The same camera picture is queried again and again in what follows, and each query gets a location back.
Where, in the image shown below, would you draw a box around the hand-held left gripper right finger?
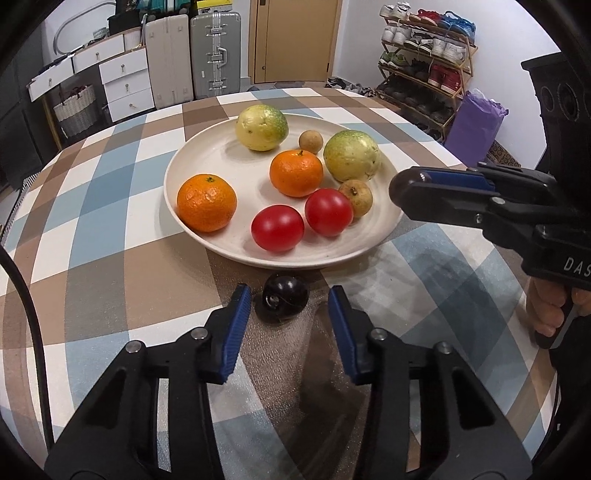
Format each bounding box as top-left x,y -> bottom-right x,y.
328,285 -> 534,480

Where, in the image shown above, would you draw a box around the brown longan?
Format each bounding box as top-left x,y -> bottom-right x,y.
298,130 -> 322,154
338,179 -> 373,219

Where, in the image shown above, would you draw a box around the yellow-green round guava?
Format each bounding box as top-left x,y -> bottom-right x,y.
235,104 -> 290,152

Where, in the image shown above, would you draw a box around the beige suitcase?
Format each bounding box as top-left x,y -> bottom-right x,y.
145,15 -> 195,110

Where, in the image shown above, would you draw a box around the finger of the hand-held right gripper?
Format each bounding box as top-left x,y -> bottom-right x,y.
399,181 -> 540,243
418,164 -> 560,209

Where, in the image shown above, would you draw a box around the black cable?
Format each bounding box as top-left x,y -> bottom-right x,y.
0,247 -> 51,444

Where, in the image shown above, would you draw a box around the wooden shoe rack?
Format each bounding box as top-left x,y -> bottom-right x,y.
375,4 -> 478,139

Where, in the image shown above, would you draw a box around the person's right hand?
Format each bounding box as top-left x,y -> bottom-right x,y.
526,279 -> 591,339

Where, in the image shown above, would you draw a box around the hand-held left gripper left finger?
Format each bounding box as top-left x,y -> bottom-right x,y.
44,284 -> 252,480

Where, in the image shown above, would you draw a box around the silver suitcase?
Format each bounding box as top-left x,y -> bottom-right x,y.
190,11 -> 242,100

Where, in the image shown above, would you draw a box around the patterned doormat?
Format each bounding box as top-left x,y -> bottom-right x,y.
487,141 -> 522,169

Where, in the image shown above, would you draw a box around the purple bag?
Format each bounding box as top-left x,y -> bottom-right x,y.
445,90 -> 509,164

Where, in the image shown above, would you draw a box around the wooden door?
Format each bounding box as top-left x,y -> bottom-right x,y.
248,0 -> 343,85

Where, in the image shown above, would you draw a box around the rows of shoes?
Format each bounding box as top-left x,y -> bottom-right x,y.
378,2 -> 477,132

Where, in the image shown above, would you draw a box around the small orange mandarin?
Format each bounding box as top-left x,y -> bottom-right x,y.
270,150 -> 324,198

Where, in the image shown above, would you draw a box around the white drawer cabinet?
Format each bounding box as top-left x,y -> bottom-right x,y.
28,28 -> 155,125

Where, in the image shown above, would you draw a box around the pile of floor shoes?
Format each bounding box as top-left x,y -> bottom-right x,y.
325,78 -> 377,97

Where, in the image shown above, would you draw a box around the white wicker basket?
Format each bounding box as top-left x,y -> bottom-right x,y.
53,84 -> 97,138

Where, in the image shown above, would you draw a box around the red tomato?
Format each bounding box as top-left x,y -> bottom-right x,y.
250,205 -> 305,252
305,188 -> 354,238

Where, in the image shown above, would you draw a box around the green oval guava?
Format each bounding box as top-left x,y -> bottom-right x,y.
323,130 -> 382,182

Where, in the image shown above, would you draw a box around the large orange mandarin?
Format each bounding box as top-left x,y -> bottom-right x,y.
177,174 -> 238,233

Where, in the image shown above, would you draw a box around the large cream plate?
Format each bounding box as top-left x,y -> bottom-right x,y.
164,112 -> 407,269

